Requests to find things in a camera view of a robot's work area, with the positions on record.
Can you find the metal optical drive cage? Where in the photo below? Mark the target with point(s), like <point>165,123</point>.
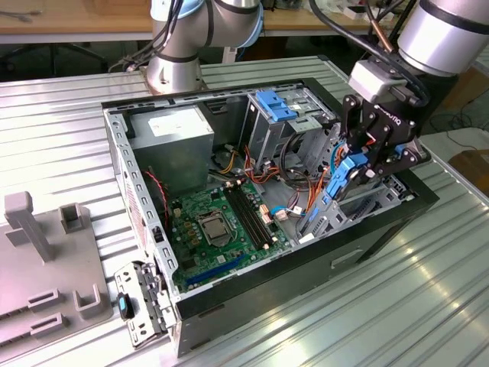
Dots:
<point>263,141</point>

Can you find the black open PC case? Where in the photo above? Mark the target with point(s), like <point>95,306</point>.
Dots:
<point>267,290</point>

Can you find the silver CPU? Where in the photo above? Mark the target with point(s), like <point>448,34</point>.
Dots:
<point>214,232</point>

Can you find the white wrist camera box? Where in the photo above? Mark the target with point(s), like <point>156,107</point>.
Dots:
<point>370,78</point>

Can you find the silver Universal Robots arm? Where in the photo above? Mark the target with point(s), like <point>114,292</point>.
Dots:
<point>439,38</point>

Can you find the grey power supply unit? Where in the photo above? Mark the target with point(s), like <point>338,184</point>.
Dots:
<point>172,160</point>

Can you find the brown cardboard box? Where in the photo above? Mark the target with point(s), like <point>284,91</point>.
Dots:
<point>468,88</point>
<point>471,168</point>

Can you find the hard disk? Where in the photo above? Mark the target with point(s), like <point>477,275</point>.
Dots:
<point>345,168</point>

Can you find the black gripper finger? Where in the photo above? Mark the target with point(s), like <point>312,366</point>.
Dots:
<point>409,158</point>
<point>349,122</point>

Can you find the blue expansion slot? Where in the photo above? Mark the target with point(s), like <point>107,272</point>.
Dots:
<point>216,271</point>

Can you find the metal disk bay cage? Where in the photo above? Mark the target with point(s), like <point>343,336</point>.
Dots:
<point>338,216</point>

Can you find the blue plastic drive latch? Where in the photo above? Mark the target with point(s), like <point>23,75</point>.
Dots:
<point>276,110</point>

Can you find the metal expansion slot bracket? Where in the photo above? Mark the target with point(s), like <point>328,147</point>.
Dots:
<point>139,302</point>

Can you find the black RAM slot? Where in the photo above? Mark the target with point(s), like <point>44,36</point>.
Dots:
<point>253,214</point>
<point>242,214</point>
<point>247,214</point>
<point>258,214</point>

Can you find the grey plastic parts rack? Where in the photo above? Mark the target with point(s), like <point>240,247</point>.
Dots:
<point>57,264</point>

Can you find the black case fan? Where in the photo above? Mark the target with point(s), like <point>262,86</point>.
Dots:
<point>163,216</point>

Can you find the long wooden desk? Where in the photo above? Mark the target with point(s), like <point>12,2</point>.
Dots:
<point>57,19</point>

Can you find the green motherboard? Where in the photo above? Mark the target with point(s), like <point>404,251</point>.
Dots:
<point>229,260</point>

